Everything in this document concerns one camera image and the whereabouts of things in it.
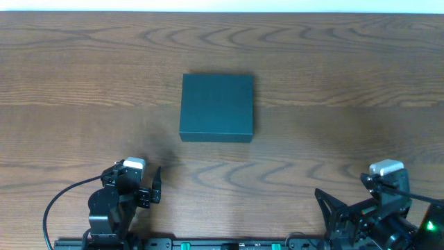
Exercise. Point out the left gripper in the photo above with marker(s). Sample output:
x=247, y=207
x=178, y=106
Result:
x=156, y=196

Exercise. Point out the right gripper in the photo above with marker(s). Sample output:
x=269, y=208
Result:
x=365, y=214

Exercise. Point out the black gift box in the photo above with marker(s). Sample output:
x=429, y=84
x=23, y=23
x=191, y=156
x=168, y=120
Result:
x=217, y=108

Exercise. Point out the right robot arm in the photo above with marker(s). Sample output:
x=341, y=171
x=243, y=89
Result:
x=429, y=235

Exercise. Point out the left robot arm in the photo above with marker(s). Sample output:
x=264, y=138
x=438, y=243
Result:
x=113, y=207

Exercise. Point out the black mounting rail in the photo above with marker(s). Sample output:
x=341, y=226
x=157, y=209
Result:
x=169, y=244

